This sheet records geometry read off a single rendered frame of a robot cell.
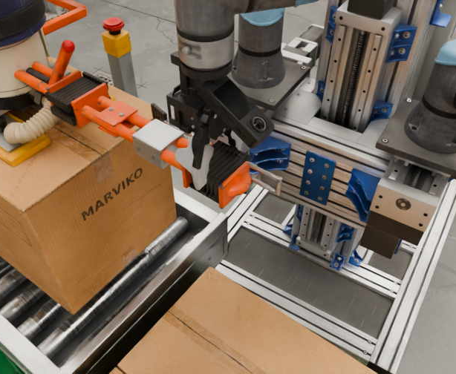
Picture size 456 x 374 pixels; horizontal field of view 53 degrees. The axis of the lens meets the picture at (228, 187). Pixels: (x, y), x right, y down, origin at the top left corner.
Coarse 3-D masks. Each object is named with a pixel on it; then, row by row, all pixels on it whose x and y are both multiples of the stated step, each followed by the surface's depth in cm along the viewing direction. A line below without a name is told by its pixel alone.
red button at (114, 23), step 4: (108, 20) 152; (112, 20) 152; (116, 20) 152; (120, 20) 152; (104, 24) 151; (108, 24) 150; (112, 24) 150; (116, 24) 150; (120, 24) 151; (124, 24) 153; (104, 28) 151; (108, 28) 150; (112, 28) 150; (116, 28) 150; (120, 28) 151; (112, 32) 152; (116, 32) 153; (120, 32) 154
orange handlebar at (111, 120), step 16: (48, 0) 123; (64, 0) 120; (64, 16) 113; (80, 16) 116; (48, 32) 111; (32, 80) 94; (96, 112) 86; (112, 112) 85; (128, 112) 85; (112, 128) 84; (128, 128) 83; (176, 160) 77; (240, 192) 73
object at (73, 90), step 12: (84, 72) 93; (60, 84) 90; (72, 84) 91; (84, 84) 91; (96, 84) 91; (48, 96) 88; (60, 96) 88; (72, 96) 88; (84, 96) 86; (96, 96) 89; (108, 96) 91; (60, 108) 90; (72, 108) 86; (96, 108) 90; (72, 120) 88; (84, 120) 89
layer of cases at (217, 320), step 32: (192, 288) 138; (224, 288) 138; (160, 320) 131; (192, 320) 131; (224, 320) 131; (256, 320) 131; (288, 320) 131; (128, 352) 124; (160, 352) 124; (192, 352) 124; (224, 352) 124; (256, 352) 124; (288, 352) 124; (320, 352) 124
